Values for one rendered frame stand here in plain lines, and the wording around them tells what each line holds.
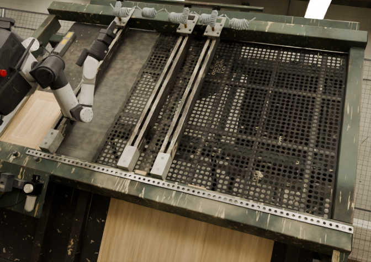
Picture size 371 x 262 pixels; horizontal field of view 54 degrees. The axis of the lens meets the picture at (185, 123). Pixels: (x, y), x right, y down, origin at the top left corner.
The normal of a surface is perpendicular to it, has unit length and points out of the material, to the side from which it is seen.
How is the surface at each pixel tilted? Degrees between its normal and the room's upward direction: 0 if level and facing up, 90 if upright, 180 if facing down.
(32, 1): 90
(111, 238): 90
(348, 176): 59
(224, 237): 90
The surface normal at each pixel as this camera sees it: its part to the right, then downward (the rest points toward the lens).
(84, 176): -0.13, -0.60
